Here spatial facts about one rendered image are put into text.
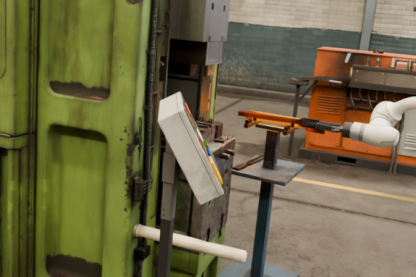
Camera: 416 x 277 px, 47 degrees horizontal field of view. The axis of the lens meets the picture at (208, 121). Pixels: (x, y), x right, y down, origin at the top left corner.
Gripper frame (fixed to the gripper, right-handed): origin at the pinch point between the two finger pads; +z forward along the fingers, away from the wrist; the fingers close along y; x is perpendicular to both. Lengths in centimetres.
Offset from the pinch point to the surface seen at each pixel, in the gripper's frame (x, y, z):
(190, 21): 44, -64, 38
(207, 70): 21, -23, 48
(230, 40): 7, 675, 334
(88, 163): -15, -87, 65
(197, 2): 51, -64, 36
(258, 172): -30.8, -0.7, 22.9
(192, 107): 2, -25, 53
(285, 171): -30.6, 10.6, 11.5
